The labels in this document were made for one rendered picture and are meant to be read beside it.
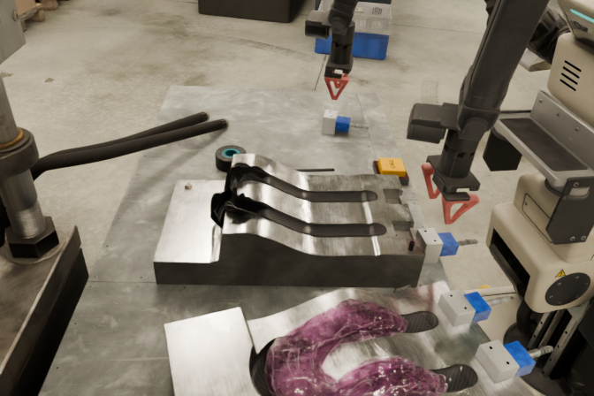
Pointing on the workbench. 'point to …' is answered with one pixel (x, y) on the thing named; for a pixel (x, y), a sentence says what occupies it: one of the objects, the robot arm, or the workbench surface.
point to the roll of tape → (224, 156)
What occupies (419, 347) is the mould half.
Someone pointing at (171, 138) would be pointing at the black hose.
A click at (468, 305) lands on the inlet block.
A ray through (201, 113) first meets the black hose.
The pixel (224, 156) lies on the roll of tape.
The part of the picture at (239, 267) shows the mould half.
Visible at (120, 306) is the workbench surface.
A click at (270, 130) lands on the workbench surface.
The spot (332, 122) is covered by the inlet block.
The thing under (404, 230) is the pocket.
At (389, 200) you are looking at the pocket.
